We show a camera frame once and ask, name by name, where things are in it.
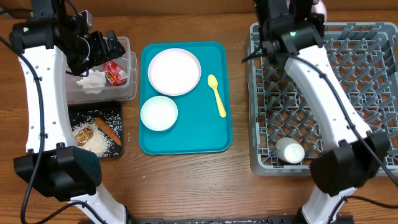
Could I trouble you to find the red snack wrapper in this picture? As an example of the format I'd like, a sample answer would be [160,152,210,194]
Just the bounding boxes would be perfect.
[103,61,127,86]

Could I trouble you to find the yellow plastic spoon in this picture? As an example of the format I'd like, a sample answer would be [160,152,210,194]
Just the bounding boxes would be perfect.
[208,74,226,118]

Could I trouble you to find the brown sausage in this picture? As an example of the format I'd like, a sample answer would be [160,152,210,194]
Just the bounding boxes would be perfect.
[95,118,122,146]

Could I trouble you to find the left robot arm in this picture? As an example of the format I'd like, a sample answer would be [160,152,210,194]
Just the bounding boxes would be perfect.
[6,0,134,223]

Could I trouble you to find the large white plate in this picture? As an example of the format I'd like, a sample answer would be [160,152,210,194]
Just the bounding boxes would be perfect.
[148,48,201,96]

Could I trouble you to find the white cup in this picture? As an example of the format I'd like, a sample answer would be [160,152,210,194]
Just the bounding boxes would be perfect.
[275,138,305,164]

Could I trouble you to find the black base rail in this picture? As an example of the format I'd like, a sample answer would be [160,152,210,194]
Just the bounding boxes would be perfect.
[77,215,354,224]

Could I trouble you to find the grey dishwasher rack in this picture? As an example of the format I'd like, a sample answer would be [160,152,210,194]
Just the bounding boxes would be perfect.
[246,22,397,176]

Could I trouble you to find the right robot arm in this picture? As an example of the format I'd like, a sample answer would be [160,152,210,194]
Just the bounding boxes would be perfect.
[254,0,389,223]

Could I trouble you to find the white napkin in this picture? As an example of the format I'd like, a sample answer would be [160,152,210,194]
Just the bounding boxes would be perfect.
[76,69,106,94]

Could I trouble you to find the teal serving tray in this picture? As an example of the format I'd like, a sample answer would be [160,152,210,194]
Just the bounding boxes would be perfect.
[139,41,233,155]

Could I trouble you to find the small white bowl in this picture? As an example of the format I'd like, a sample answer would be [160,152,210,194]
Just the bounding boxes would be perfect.
[140,96,178,131]

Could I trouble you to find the white rice pile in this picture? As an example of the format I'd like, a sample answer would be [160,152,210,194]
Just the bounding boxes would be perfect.
[70,109,123,158]

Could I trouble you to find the black plastic tray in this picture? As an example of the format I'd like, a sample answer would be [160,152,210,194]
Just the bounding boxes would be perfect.
[68,101,124,159]

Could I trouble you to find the clear plastic storage bin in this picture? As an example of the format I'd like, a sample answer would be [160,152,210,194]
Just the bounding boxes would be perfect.
[65,36,138,105]

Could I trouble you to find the brown food scraps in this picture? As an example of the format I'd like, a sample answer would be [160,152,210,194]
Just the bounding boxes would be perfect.
[75,128,93,146]

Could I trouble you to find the large white bowl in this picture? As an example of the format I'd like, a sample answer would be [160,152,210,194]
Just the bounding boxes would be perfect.
[311,0,327,21]

